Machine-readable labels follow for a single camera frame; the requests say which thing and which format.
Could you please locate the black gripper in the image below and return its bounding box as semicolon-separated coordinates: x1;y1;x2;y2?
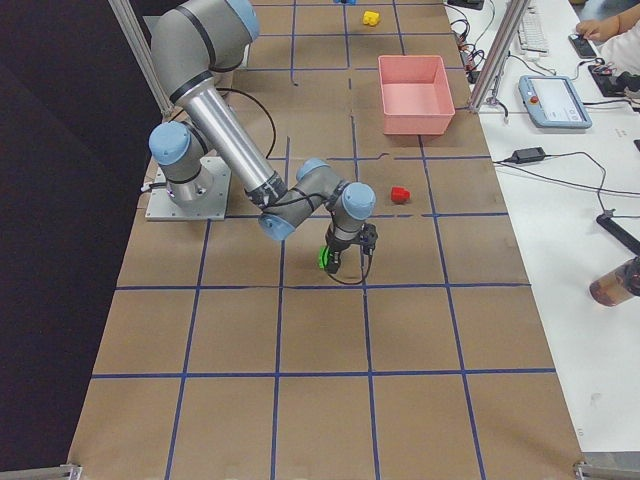
325;224;377;274

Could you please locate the green two-stud block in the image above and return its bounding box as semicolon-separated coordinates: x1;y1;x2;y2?
317;246;332;272

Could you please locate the red single-stud block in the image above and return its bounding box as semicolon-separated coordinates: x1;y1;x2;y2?
390;186;411;204

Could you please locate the yellow two-stud block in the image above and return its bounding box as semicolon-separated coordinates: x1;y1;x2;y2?
362;10;381;26

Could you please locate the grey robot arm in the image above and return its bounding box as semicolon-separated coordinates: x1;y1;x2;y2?
149;1;378;276

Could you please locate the pink plastic box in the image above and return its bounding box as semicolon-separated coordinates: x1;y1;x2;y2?
378;55;456;136

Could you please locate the person's hand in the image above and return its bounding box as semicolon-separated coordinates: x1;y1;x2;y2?
575;16;620;42

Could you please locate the black power adapter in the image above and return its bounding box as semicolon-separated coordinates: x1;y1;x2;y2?
510;147;547;164

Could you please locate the teach pendant tablet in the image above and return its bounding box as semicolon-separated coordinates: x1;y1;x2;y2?
518;75;592;130

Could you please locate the brown drink bottle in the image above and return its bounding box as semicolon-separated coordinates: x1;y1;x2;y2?
589;257;639;307

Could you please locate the white keyboard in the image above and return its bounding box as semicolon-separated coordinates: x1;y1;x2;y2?
517;9;549;55

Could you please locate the black smartphone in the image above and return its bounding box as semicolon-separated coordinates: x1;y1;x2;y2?
568;34;598;59

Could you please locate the black braided cable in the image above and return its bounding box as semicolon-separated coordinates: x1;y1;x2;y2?
324;254;374;287

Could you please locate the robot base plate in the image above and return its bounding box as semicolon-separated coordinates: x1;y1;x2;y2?
145;156;231;221

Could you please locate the aluminium frame post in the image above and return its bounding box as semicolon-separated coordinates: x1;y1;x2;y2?
469;0;529;112

